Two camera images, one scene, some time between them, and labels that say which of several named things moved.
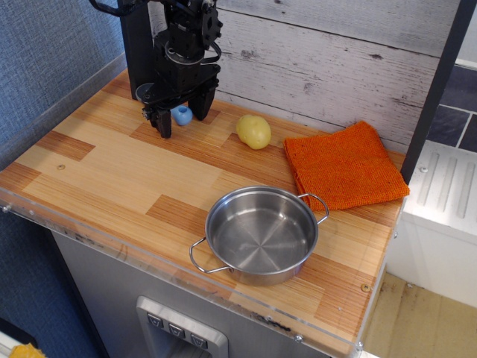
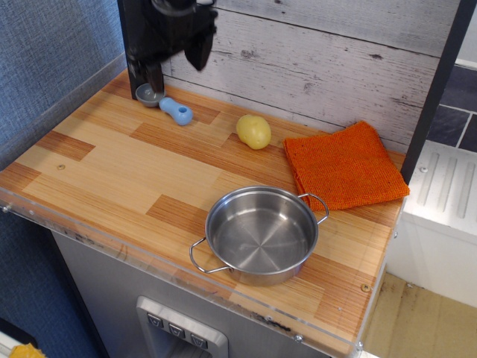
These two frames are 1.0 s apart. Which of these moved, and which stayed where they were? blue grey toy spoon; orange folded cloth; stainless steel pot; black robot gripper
Moved: black robot gripper
Stayed: stainless steel pot; blue grey toy spoon; orange folded cloth
